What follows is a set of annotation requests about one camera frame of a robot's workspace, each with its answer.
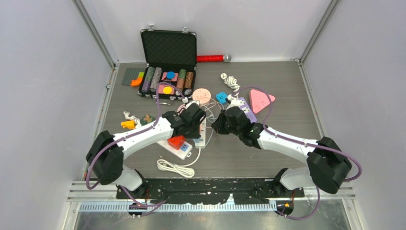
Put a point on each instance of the purple power strip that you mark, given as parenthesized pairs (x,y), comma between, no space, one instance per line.
(244,106)

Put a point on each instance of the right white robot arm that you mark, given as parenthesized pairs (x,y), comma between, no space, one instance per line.
(326,168)

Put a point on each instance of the red glitter microphone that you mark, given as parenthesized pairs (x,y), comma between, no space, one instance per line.
(214,58)

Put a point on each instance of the dark green cube socket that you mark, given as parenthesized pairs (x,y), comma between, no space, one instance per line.
(147,118)

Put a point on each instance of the yellow plug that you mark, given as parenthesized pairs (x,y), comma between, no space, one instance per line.
(129,124)

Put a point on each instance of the small white power strip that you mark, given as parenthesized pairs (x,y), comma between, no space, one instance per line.
(200,142)

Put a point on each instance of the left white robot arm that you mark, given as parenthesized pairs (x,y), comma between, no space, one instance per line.
(108,152)

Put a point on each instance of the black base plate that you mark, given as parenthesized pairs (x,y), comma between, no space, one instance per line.
(212,191)

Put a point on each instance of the orange toy block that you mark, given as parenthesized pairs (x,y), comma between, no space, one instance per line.
(136,82)

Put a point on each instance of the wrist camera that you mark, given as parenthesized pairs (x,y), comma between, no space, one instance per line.
(233,101)
(189,103)

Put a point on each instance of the red cube socket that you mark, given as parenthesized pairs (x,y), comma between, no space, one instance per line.
(176,142)

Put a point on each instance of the pink power strip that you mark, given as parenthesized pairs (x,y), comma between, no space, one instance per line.
(259,100)

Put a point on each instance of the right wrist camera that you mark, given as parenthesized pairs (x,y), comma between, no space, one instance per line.
(233,101)

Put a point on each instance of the grey building baseplate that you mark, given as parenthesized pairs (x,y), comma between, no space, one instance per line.
(131,74)

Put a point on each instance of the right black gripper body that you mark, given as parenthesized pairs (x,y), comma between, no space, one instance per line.
(235,131)

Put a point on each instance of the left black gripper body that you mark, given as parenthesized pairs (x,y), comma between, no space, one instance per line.
(194,132)

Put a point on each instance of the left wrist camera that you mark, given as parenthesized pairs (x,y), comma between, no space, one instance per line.
(189,103)

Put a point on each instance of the blue plug adapter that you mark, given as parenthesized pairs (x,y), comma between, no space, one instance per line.
(222,98)

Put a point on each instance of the long white colourful power strip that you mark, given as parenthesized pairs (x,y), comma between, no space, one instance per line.
(182,153)

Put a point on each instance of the black poker chip case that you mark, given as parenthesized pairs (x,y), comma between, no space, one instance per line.
(171,58)

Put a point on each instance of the round pink socket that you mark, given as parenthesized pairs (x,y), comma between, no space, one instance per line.
(202,95)

